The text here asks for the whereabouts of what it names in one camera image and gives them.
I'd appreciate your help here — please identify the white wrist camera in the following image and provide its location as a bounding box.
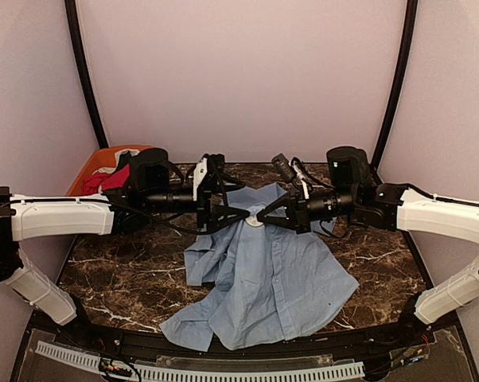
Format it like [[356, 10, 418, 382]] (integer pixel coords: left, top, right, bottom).
[[271, 154, 310, 200], [193, 157, 208, 202]]

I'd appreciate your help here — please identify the black left frame pole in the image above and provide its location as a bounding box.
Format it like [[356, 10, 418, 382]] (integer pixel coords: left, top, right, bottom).
[[64, 0, 109, 149]]

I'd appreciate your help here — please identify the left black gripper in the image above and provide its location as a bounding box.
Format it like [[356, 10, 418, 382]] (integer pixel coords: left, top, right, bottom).
[[144, 170, 250, 232]]

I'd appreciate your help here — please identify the red cloth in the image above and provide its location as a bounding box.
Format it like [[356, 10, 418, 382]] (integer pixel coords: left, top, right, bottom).
[[81, 165, 130, 195]]

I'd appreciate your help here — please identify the white perforated cable tray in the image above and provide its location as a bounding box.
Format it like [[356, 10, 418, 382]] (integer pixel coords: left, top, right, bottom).
[[35, 341, 366, 382]]

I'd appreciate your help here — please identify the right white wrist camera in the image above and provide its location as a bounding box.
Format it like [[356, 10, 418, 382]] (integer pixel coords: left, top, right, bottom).
[[271, 154, 310, 200]]

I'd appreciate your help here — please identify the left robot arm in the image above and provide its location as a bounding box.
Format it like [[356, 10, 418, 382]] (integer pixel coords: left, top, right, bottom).
[[0, 147, 249, 347]]

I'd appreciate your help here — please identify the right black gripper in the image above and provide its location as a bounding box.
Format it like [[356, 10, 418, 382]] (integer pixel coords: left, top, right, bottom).
[[256, 185, 358, 233]]

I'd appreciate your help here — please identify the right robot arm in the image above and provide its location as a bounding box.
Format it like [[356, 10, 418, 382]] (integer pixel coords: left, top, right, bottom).
[[256, 146, 479, 345]]

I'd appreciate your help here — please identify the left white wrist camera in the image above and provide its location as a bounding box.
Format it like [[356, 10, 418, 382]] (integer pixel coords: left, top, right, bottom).
[[193, 157, 208, 202]]

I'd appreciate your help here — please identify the orange plastic basket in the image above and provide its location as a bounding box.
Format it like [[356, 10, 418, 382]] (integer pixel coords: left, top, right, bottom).
[[66, 145, 150, 197]]

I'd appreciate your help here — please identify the white cloth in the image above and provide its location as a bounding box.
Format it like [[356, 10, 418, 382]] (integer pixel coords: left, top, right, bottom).
[[113, 149, 140, 165]]

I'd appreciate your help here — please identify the black frame pole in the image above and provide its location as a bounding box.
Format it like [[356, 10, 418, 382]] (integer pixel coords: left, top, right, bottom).
[[64, 0, 109, 149], [371, 0, 419, 167]]

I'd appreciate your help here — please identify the black right frame pole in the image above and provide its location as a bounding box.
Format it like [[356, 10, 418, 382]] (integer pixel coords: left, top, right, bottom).
[[371, 0, 419, 167]]

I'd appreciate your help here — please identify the light blue shirt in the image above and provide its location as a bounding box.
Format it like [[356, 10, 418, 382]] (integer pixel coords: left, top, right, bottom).
[[160, 182, 360, 353]]

